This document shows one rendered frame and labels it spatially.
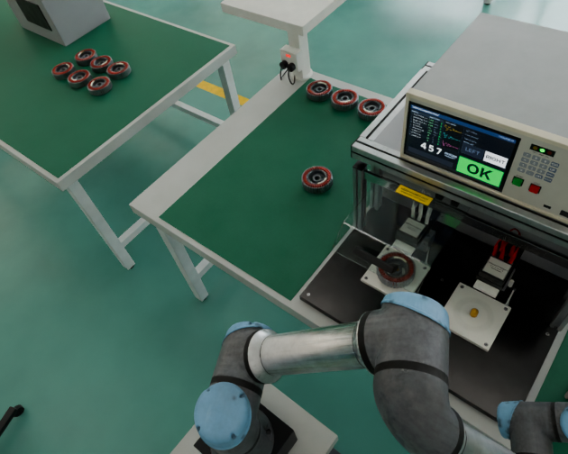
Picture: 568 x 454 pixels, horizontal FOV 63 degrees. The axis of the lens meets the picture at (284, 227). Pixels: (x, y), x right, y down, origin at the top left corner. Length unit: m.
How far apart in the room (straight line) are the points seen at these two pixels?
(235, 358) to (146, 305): 1.48
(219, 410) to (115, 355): 1.46
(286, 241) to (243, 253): 0.15
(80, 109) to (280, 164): 1.05
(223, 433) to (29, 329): 1.86
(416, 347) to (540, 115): 0.59
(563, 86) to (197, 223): 1.15
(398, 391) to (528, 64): 0.83
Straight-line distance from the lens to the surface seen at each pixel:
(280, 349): 0.97
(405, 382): 0.76
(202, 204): 1.74
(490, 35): 1.36
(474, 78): 1.20
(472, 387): 1.34
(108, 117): 2.30
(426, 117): 1.16
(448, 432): 0.80
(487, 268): 1.33
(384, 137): 1.33
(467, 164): 1.19
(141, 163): 3.18
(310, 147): 1.85
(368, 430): 2.07
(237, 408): 1.00
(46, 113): 2.50
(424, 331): 0.79
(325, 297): 1.41
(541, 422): 1.12
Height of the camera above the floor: 2.01
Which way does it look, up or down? 52 degrees down
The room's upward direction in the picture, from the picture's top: 12 degrees counter-clockwise
